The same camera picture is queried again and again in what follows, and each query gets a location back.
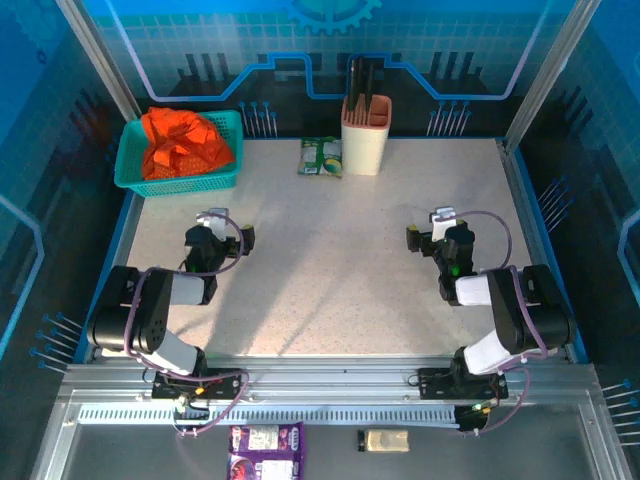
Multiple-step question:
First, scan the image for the aluminium frame post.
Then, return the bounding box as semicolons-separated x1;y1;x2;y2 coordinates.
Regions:
502;0;602;152
54;0;144;122

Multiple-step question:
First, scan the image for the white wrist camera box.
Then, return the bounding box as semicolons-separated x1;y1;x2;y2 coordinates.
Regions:
195;207;230;234
428;206;459;242

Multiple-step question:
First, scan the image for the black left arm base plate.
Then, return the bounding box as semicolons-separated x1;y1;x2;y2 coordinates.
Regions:
151;368;242;401

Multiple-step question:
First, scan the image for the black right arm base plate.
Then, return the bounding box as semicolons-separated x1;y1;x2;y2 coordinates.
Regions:
417;367;509;401

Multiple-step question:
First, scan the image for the black utensil handle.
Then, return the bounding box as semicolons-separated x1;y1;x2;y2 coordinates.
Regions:
348;56;365;112

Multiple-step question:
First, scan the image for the cream utensil holder pink rim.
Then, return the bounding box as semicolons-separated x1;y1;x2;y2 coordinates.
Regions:
341;93;393;177

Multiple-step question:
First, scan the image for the white slotted cable duct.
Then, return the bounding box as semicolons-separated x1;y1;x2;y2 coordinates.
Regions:
77;403;461;427

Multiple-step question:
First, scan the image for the purple snack bag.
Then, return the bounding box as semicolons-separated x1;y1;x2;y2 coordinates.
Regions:
228;422;306;480

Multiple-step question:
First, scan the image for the green snack bag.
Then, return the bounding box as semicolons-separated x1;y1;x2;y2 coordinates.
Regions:
297;136;345;179

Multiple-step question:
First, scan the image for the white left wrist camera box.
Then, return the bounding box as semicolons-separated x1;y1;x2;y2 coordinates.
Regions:
195;207;230;234

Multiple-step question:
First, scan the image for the orange t-shirt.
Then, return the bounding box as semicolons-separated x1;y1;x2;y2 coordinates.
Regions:
139;106;237;181

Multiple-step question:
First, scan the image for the teal plastic basket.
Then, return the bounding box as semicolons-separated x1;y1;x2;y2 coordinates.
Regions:
113;109;245;198

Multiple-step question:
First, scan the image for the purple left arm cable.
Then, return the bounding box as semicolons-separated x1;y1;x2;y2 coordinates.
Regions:
123;213;251;441

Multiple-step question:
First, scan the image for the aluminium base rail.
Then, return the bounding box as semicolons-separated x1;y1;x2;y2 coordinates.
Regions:
58;353;601;407

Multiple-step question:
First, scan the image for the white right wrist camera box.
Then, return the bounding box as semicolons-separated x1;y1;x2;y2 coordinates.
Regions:
428;206;459;242

